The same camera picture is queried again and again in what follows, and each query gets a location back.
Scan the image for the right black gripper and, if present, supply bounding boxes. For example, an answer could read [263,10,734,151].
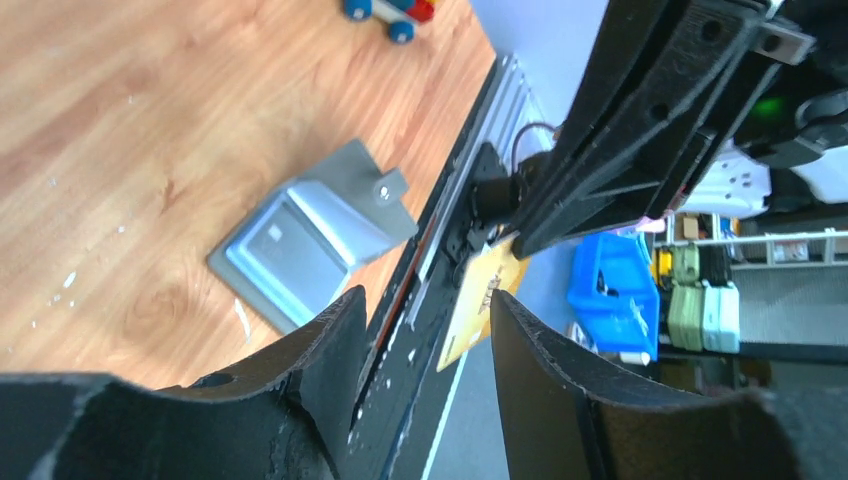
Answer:
[511,1,847,259]

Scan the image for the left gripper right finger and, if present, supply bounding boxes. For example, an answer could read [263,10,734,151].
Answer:
[490,290,847,479]

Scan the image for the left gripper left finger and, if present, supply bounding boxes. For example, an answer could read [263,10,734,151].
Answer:
[1,286,367,479]

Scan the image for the grey card holder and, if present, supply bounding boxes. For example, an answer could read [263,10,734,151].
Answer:
[207,139,418,335]

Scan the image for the yellow credit card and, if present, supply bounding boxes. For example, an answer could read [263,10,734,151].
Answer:
[436,233,529,372]

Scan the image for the grey credit card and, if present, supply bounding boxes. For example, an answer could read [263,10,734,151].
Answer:
[225,196,348,325]

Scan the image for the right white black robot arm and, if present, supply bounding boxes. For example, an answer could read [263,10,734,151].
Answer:
[511,1,847,259]

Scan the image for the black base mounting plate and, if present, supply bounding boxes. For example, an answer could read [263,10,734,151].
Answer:
[344,142,525,480]

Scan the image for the blue plastic bin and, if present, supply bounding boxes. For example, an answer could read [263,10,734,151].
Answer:
[567,232,660,363]

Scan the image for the green storage cases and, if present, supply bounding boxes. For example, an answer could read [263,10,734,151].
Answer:
[666,243,741,354]

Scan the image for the colourful toy block vehicle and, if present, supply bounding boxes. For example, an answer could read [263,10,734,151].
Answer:
[342,0,437,45]

